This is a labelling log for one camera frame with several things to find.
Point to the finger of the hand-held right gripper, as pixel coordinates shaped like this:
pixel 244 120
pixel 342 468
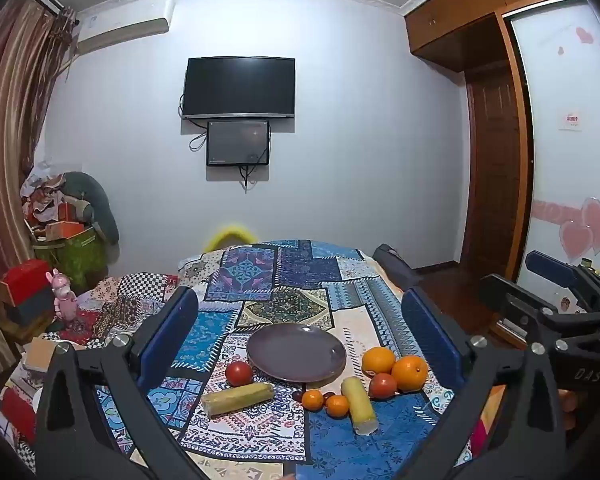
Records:
pixel 520 300
pixel 550 266

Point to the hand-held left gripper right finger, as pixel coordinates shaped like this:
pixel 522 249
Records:
pixel 430 335

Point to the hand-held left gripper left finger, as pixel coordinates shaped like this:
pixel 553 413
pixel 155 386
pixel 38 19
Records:
pixel 172 335

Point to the large orange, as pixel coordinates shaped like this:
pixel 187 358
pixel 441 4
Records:
pixel 410 373
pixel 378 361

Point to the red tomato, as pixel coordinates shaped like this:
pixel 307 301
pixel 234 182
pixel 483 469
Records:
pixel 238 373
pixel 382 386

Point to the yellow corn cob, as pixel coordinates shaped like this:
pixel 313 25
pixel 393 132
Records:
pixel 359 405
pixel 237 398

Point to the small mandarin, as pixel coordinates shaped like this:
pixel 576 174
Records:
pixel 312 400
pixel 337 406

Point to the dark purple plate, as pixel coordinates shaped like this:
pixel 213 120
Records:
pixel 295 352

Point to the person's right hand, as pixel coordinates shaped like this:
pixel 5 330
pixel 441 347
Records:
pixel 568 407

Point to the dark grey bag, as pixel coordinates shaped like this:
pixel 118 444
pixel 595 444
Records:
pixel 395 267

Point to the white heart-sticker sliding door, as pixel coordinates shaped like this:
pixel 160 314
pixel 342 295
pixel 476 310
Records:
pixel 565 170

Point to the brown wooden door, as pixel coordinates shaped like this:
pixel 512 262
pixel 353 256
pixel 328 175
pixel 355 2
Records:
pixel 495 170

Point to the yellow fuzzy object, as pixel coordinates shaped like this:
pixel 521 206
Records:
pixel 228 235

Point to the pink plush toy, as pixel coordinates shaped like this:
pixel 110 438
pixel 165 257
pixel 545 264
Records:
pixel 64 297

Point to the dark red grape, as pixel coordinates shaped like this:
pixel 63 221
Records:
pixel 297 396
pixel 329 395

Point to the patchwork printed blanket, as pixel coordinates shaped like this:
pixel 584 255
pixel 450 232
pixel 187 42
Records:
pixel 290 280

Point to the cardboard box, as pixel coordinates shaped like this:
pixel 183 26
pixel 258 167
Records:
pixel 42 355

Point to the grey plush pillow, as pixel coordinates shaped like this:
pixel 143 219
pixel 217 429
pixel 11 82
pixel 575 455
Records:
pixel 102 205

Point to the orange box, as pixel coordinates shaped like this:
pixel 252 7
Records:
pixel 62 230

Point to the red box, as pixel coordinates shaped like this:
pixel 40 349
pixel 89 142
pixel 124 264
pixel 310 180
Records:
pixel 27 280

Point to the pile of clutter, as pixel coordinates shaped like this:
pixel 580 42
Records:
pixel 42 190

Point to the wooden overhead cabinet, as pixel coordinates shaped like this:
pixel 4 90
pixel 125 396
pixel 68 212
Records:
pixel 460 5

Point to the brown striped curtain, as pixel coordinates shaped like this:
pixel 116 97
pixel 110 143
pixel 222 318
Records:
pixel 10 110

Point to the white air conditioner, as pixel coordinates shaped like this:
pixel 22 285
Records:
pixel 122 27

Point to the small black wall monitor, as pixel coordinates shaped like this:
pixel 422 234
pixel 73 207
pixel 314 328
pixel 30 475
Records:
pixel 237 142

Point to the black wall television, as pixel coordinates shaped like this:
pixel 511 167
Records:
pixel 239 87

